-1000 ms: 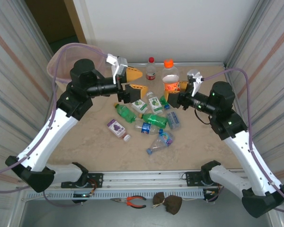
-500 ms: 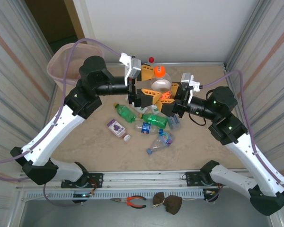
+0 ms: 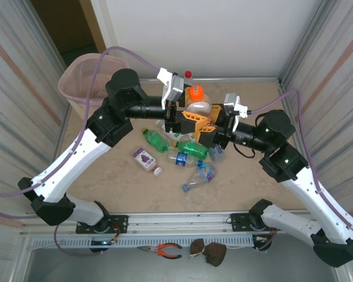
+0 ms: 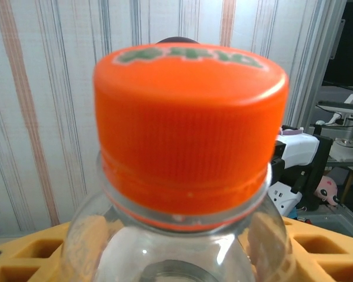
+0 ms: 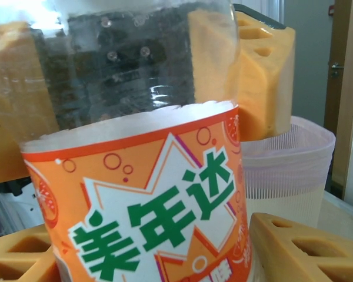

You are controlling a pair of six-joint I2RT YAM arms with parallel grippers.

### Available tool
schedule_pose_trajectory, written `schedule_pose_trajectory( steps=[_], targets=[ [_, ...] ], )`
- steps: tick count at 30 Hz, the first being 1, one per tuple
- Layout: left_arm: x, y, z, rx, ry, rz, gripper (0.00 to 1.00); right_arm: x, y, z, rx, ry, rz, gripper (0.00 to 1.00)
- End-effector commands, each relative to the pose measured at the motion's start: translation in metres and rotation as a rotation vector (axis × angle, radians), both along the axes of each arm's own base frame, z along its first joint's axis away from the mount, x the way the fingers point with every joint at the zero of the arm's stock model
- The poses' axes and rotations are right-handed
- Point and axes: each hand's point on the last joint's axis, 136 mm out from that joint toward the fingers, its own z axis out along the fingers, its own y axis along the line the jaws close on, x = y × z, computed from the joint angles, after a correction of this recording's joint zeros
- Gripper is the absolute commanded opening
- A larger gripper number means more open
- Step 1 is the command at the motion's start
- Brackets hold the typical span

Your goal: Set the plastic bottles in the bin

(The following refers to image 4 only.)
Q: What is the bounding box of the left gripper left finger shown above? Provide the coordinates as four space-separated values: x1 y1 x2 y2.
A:
0 221 73 282

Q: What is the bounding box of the orange cap orange label bottle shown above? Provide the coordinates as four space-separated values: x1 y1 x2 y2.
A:
60 42 298 282

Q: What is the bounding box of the pink plush toy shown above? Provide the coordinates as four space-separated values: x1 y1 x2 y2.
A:
314 175 341 207

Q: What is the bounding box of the black monitor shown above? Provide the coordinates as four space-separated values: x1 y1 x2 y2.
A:
323 0 353 89

